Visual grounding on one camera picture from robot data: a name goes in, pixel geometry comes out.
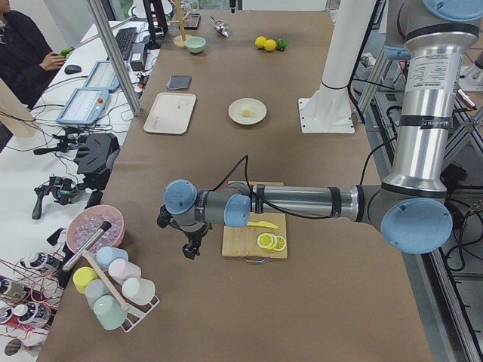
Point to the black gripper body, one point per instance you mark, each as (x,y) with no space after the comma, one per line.
(192,237)

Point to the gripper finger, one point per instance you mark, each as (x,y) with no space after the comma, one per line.
(191,251)

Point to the cream round plate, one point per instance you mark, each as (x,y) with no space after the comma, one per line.
(247,111)

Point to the cream rabbit tray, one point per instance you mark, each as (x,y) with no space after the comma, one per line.
(170,113)

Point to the black tray corner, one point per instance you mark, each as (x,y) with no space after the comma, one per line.
(192,22)

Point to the wooden cutting board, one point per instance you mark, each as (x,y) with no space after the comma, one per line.
(242,242)

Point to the pale green cup on rack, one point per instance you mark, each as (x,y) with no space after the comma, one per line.
(138,290)

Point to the yellow plastic knife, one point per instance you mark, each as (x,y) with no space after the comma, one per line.
(262,224)

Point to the pink cup on rack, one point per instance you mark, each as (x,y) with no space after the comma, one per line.
(120,270)

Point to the cup rack pastel cups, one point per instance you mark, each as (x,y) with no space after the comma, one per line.
(136,313)

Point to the lemon slice stack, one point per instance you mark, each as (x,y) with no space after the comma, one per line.
(270,241)

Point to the blue cup on rack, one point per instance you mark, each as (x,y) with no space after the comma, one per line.
(106,255)

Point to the pink ice bucket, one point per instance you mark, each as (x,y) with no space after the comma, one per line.
(89,221)

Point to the mint cup on rack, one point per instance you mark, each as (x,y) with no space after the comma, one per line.
(109,312)

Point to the grey cup on rack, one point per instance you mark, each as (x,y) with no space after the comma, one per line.
(94,290)

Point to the yellow cup on rack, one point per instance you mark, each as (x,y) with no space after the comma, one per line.
(82,277)

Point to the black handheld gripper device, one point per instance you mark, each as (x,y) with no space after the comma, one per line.
(63,189)

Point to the bottle rack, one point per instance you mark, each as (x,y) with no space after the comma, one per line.
(31,290)

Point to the grey folded cloth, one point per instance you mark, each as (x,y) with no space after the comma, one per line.
(179,82)

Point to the teach pendant upper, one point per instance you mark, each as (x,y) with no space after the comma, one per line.
(84,106)

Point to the mint green bowl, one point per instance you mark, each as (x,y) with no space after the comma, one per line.
(195,44)

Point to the wooden cup stand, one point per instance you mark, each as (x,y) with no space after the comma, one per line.
(182,13)

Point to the black computer mouse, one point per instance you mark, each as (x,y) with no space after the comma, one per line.
(72,69)

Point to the yellow lemon upper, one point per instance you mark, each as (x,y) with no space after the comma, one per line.
(260,42)

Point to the yellow lemon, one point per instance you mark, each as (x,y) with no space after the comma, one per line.
(270,45)
(260,42)

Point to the yellow lemon lower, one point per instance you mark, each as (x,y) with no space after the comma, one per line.
(270,45)

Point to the black keyboard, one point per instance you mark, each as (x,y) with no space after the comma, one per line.
(125,39)

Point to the steel scoop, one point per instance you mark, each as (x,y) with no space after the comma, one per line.
(221,26)

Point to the green lime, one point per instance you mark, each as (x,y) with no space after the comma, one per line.
(282,44)

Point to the seated person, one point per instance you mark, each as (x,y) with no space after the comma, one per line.
(28,64)

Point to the ice tongs handle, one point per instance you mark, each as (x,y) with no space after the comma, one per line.
(68,265)

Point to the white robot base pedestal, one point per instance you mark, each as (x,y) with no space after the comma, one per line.
(328,110)

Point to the aluminium frame post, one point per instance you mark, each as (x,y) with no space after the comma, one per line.
(108,39)

